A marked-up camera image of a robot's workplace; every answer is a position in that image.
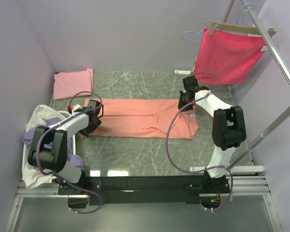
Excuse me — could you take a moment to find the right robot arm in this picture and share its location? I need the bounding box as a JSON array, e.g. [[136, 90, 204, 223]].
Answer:
[[178, 76, 247, 193]]

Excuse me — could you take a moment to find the aluminium rail frame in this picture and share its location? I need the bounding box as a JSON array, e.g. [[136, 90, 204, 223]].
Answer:
[[15, 175, 271, 199]]

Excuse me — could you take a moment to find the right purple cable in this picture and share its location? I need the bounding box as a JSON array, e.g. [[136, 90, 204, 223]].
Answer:
[[165, 72, 234, 211]]

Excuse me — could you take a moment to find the lavender purple t shirt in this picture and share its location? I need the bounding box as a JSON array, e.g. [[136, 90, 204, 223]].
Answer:
[[22, 117, 84, 170]]

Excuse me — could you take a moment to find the wooden clip hanger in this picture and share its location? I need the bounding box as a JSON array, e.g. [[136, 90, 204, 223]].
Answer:
[[205, 21, 278, 37]]

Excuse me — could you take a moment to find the red microfiber towel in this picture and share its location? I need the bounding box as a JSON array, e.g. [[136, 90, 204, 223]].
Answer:
[[193, 29, 267, 86]]

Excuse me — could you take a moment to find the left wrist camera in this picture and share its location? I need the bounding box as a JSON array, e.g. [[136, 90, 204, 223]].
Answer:
[[67, 104, 82, 114]]

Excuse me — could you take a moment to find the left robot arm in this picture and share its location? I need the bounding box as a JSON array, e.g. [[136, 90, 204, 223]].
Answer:
[[28, 100, 103, 194]]

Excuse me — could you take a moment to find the metal clothes rack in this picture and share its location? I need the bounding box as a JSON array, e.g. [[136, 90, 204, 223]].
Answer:
[[231, 0, 290, 179]]

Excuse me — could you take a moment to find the folded pink t shirt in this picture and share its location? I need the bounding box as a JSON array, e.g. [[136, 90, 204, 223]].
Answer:
[[53, 69, 94, 100]]

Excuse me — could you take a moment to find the white laundry basket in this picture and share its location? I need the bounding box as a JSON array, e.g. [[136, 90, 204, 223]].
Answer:
[[21, 110, 78, 181]]

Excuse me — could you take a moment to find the white t shirt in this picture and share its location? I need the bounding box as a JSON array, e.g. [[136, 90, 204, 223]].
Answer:
[[22, 105, 65, 189]]

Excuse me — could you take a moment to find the blue wire hanger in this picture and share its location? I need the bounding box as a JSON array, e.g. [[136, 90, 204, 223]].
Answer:
[[182, 0, 254, 44]]

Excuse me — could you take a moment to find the black base beam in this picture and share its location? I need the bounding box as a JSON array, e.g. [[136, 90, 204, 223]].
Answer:
[[69, 175, 231, 208]]

